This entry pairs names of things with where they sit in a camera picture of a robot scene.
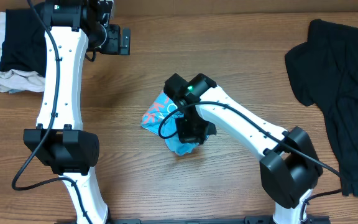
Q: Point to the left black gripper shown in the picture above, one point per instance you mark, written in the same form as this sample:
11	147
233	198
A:
114	47

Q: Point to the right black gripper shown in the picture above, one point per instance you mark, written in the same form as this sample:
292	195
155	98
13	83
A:
186	135

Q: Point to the light blue printed t-shirt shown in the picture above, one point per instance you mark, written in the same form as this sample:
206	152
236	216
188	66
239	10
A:
152	118

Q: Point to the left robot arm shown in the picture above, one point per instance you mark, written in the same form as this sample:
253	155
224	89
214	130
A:
75	31

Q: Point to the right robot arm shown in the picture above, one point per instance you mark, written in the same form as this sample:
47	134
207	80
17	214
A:
289	168

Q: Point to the folded black garment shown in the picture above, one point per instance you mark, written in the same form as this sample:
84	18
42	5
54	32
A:
24	46

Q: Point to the folded beige garment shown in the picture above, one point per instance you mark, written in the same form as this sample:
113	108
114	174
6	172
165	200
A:
15	81

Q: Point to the black t-shirt on right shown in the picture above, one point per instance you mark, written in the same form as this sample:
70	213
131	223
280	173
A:
324	71

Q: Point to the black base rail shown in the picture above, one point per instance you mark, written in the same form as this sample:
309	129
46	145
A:
191	221

